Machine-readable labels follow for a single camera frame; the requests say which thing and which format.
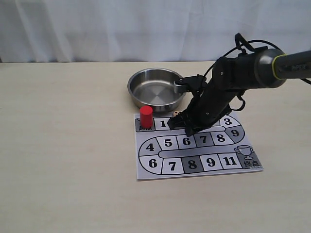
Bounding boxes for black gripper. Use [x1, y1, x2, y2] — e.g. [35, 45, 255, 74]
[168, 75, 243, 135]

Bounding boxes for wooden die black pips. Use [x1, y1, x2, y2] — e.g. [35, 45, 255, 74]
[173, 111, 181, 117]

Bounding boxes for red cylinder game piece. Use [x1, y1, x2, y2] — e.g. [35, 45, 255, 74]
[139, 105, 153, 129]

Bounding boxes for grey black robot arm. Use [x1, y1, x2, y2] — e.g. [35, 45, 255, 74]
[168, 49, 311, 136]

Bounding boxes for paper number game board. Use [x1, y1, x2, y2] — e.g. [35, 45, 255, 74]
[134, 112, 263, 181]

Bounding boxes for stainless steel round bowl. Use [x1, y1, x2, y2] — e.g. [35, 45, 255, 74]
[127, 67, 185, 113]

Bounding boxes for white backdrop curtain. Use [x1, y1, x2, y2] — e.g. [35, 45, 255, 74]
[0, 0, 311, 62]

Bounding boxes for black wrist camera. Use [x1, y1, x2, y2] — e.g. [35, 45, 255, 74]
[174, 74, 207, 95]

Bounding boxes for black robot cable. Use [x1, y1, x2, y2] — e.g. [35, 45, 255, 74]
[189, 33, 311, 112]

